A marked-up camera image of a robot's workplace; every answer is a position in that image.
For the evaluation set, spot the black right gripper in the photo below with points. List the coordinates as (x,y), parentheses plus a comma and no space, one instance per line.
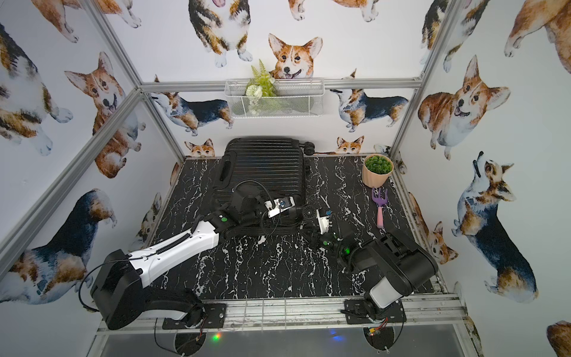
(316,236)

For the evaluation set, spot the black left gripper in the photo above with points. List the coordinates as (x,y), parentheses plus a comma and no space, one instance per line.
(257,204)

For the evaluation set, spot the black hard-shell suitcase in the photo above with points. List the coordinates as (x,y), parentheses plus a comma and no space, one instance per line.
(276,167)

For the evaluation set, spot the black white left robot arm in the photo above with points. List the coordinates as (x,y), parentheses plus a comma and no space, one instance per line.
(123,290)

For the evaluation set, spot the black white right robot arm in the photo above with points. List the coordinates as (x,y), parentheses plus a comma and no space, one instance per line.
(404,265)

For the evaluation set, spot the purple pink garden fork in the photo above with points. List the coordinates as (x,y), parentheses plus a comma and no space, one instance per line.
(380,198)

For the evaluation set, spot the peach plastic flower pot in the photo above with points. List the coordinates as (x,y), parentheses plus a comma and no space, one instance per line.
(374,180)

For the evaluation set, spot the green artificial succulent plant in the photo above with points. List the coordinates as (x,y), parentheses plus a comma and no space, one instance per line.
(379,165)

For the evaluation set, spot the artificial fern with white flower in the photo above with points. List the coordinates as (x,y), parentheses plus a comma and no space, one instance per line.
(261,93)

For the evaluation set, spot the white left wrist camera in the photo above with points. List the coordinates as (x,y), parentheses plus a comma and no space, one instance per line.
(278,206)

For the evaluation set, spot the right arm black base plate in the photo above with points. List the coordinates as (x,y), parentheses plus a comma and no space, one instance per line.
(364,311)

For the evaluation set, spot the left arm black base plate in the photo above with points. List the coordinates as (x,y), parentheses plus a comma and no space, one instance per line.
(207,316)

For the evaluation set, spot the white wire wall basket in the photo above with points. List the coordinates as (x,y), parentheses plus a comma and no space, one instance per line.
(280,99)

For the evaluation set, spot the aluminium front rail frame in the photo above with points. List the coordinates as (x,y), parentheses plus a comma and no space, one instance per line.
(325,313)

